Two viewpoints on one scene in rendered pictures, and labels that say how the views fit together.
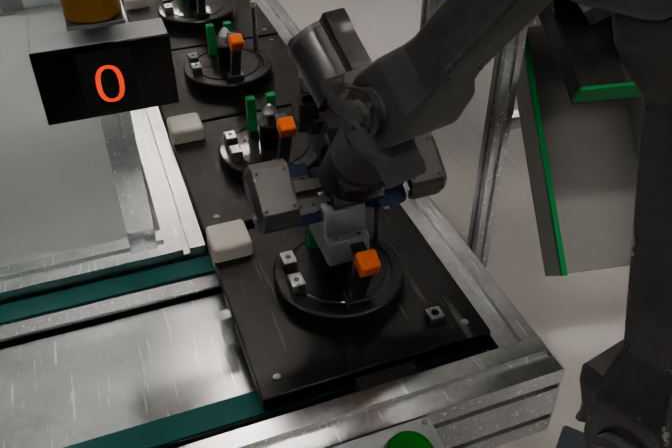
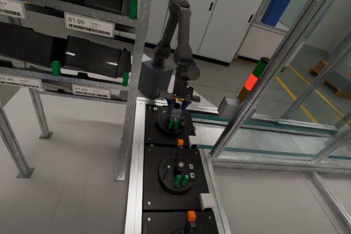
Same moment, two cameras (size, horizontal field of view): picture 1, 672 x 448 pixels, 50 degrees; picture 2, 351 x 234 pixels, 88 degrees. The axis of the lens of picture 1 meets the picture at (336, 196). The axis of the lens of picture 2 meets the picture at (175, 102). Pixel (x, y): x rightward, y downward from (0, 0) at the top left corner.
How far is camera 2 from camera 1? 1.19 m
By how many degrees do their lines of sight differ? 105
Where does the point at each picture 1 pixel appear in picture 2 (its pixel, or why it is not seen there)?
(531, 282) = (108, 136)
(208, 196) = (197, 162)
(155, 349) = (206, 138)
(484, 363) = (149, 102)
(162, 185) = (211, 177)
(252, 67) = not seen: outside the picture
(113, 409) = (212, 130)
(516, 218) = (90, 158)
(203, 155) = (199, 184)
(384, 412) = not seen: hidden behind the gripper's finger
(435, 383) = (160, 103)
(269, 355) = (187, 115)
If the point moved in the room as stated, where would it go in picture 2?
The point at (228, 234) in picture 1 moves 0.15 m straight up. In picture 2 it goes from (194, 138) to (206, 115)
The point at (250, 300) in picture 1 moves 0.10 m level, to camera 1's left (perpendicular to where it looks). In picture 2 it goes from (189, 127) to (208, 134)
